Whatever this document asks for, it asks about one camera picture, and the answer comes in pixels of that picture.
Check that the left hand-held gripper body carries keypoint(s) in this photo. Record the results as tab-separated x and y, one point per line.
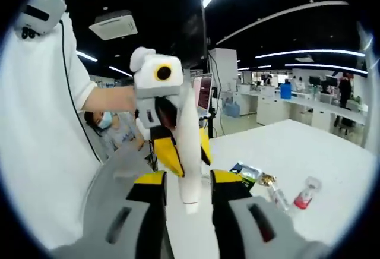
145	75

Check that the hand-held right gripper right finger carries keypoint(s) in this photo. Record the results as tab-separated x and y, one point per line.
234	220

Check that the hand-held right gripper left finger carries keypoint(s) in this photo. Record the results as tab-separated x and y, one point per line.
148	220

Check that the white skincare tube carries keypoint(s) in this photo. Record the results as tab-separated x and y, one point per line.
188	152

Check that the green black skincare packet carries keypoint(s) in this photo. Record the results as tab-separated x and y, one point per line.
245	174

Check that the small white skincare pump bottle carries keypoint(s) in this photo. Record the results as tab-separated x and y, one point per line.
279	198

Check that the gold foil skincare sachet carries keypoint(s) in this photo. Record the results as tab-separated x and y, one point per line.
267	179

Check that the red collar skincare pump bottle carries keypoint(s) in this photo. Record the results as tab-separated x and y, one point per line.
304	199

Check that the blue water jug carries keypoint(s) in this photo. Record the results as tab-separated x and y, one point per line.
228	109
236	110

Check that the pink screen monitor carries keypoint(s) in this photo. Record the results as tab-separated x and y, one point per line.
205	94

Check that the ceiling air conditioner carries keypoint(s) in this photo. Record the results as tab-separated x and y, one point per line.
114	25

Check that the white square pillar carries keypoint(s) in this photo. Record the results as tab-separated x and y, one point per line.
225	69

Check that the white office counter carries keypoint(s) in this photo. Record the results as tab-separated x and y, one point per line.
297	110

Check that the blue box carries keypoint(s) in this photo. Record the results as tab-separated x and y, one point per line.
286	90

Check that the white grey worn device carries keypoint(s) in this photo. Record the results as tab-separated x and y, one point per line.
41	6

